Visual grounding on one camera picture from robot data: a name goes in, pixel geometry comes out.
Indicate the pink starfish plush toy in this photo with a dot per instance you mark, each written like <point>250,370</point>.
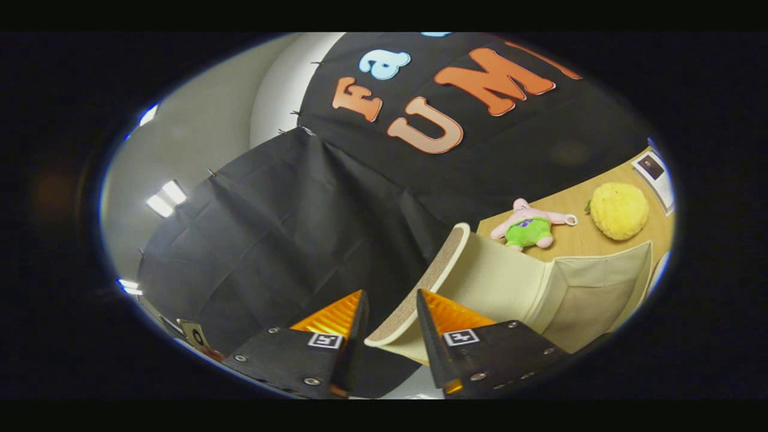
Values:
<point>528,231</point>

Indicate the white book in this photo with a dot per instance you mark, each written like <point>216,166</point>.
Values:
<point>651,168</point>

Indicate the yellow round plush toy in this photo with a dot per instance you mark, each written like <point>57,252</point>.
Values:
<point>618,210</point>

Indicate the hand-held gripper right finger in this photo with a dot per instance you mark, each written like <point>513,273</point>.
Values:
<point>429,342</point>

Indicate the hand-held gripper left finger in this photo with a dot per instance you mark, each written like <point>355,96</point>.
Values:
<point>357,342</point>

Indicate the beige fabric storage box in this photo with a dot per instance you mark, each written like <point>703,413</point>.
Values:
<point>510,282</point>

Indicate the ceiling light panel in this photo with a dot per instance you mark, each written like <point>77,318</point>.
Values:
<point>166,199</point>
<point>129,287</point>

